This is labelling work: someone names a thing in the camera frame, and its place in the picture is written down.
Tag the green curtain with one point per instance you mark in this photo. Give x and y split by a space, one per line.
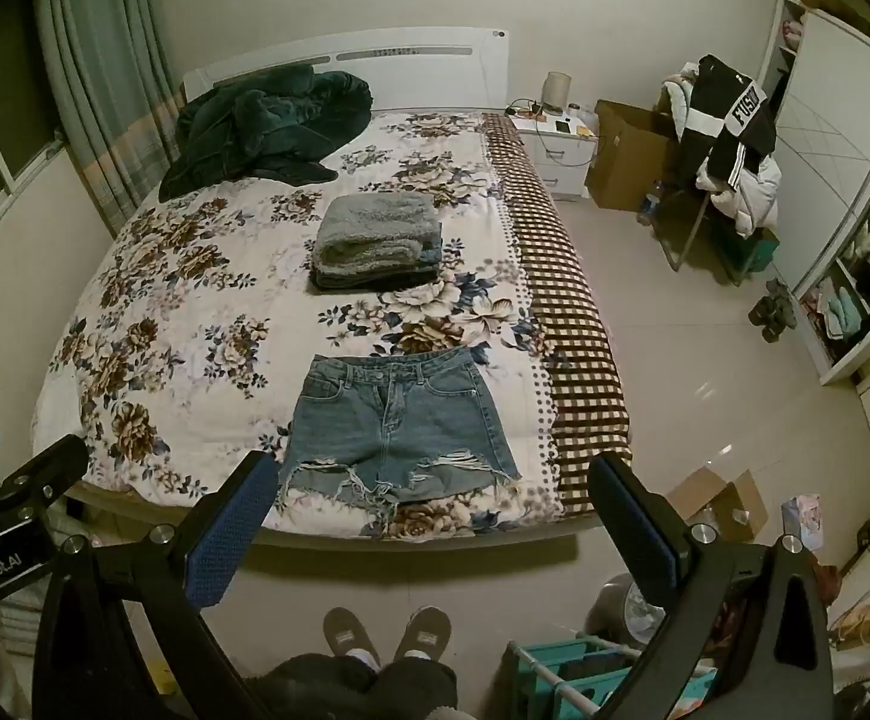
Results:
116 94

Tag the right grey slipper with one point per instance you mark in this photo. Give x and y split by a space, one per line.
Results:
426 635

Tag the white wardrobe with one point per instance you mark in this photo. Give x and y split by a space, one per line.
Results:
817 68

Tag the chair with clothes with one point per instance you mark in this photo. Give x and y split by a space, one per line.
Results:
740 257

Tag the floral bed cover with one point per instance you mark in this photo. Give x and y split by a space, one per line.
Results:
188 348

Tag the bedside lamp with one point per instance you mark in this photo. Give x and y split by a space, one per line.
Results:
555 90

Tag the dark green blanket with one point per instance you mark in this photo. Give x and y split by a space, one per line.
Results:
278 124

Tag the dark shoes on floor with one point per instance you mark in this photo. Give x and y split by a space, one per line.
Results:
774 313

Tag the small cardboard box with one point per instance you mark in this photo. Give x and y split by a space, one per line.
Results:
734 508

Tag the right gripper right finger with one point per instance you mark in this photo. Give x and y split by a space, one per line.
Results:
691 576

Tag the grey slipper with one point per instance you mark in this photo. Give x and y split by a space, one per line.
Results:
347 636
426 635

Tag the white nightstand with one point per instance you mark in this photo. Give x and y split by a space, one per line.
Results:
561 145

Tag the white headboard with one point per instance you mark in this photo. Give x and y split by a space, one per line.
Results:
425 67

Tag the grey fleece folded garment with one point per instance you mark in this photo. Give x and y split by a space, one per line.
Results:
377 240

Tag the large cardboard box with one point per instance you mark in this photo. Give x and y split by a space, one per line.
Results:
637 149

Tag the left grey slipper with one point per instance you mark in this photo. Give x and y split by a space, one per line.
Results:
347 636

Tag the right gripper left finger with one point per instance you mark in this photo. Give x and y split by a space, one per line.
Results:
178 576

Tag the black white jacket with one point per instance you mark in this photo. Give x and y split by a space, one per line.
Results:
728 125

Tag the blue denim shorts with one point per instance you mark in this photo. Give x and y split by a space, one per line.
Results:
378 433

